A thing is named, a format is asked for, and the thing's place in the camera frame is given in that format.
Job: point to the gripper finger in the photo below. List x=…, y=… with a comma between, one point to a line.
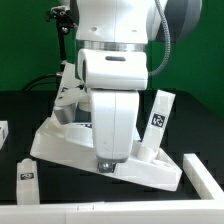
x=106, y=167

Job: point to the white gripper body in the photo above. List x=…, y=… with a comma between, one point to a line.
x=114, y=117

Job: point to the white desk tabletop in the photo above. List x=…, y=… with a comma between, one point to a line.
x=72, y=145

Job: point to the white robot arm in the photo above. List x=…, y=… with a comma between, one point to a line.
x=121, y=44

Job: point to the white L-shaped fence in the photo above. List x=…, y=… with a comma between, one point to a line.
x=208, y=209

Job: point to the black camera on stand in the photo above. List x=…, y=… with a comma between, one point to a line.
x=64, y=25

